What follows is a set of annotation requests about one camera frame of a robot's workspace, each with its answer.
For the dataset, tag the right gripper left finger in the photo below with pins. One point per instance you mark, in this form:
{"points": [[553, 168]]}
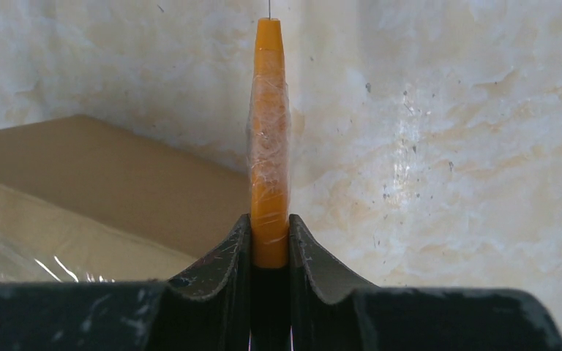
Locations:
{"points": [[204, 307]]}

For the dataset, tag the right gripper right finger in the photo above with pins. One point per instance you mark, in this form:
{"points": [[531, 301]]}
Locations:
{"points": [[334, 308]]}

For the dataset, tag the brown cardboard express box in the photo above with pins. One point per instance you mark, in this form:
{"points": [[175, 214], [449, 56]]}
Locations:
{"points": [[83, 200]]}

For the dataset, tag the orange utility knife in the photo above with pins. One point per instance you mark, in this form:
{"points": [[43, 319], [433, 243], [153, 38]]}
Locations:
{"points": [[268, 136]]}

